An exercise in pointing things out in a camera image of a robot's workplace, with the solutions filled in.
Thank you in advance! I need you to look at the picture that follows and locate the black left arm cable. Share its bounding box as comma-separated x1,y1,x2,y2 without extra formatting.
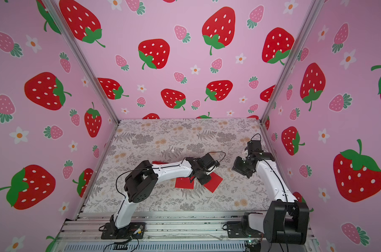
182,151,227,166

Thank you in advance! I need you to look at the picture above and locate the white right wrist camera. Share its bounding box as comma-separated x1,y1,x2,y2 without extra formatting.
244,140,264,157

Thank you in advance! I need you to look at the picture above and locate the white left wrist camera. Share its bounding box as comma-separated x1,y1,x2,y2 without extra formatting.
200,153,220,173

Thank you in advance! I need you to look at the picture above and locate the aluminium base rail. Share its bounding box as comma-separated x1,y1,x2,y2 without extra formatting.
52,211,320,252

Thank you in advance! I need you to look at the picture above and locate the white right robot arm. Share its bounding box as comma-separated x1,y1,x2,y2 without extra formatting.
223,140,310,245

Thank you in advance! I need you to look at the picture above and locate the aluminium right rear frame post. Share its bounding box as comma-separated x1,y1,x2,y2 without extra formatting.
260,0,324,125

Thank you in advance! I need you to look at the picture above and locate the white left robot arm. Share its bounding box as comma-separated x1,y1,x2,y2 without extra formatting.
100,153,220,240

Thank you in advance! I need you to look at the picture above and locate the aluminium frame post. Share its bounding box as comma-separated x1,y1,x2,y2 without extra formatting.
44,0,120,125
260,0,324,125

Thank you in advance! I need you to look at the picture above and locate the aluminium left rear frame post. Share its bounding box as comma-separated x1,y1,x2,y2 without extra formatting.
44,0,120,125

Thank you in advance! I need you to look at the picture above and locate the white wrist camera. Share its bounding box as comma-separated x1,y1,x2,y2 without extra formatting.
200,153,220,173
244,140,264,157

